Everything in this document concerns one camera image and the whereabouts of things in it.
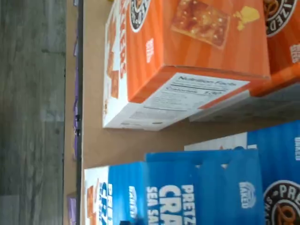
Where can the orange cheddar pretzel cracker box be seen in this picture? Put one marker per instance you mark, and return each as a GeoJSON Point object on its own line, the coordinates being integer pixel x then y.
{"type": "Point", "coordinates": [187, 47]}
{"type": "Point", "coordinates": [281, 58]}

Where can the wooden shelf board with crackers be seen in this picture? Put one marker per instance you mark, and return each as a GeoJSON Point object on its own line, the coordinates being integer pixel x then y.
{"type": "Point", "coordinates": [93, 93]}

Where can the blue sea salt pretzel cracker box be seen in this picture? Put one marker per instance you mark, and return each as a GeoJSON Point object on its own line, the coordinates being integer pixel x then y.
{"type": "Point", "coordinates": [281, 164]}
{"type": "Point", "coordinates": [211, 187]}

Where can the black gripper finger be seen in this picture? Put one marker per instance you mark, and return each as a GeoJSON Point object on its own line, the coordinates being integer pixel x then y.
{"type": "Point", "coordinates": [125, 222]}

